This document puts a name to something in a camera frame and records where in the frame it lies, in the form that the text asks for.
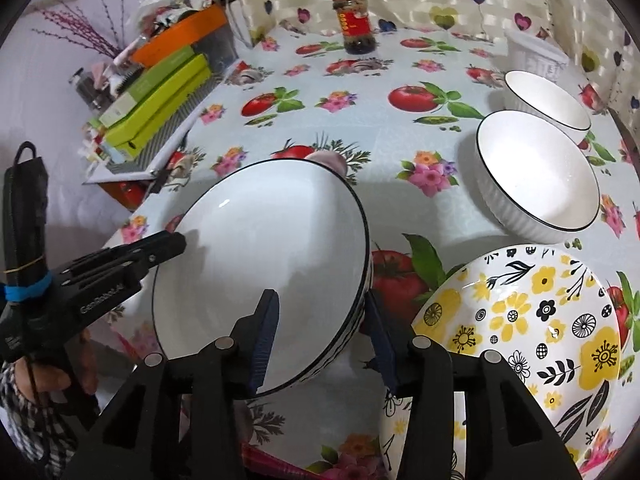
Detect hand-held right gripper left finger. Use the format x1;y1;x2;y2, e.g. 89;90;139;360
60;289;280;480

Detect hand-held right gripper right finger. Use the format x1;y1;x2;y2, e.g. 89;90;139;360
367;292;583;480

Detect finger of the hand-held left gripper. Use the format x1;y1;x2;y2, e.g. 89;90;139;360
60;231;188;281

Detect yellow floral bowl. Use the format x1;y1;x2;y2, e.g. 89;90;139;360
379;244;633;480

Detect white ribbed bowl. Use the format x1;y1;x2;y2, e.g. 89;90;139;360
475;110;601;246
502;70;592;146

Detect person's left forearm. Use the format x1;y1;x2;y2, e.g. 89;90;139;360
0;360;56;466

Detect person's left hand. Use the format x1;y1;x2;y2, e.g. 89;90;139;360
12;330;99;406

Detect dark small bottle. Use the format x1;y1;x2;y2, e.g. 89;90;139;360
70;67;101;111

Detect pale green box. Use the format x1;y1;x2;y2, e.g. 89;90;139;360
99;44;197;128

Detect vegetable print tablecloth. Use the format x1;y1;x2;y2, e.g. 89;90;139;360
82;25;640;480

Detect purple dried branches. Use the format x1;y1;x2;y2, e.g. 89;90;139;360
32;0;131;61

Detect orange box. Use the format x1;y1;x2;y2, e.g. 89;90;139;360
131;2;228;68

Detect red-label sauce jar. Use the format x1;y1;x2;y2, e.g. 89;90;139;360
330;0;377;56

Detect brown cloth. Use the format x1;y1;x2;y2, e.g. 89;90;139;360
607;105;640;161

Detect white plastic tub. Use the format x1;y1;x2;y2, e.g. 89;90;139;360
505;30;571;78

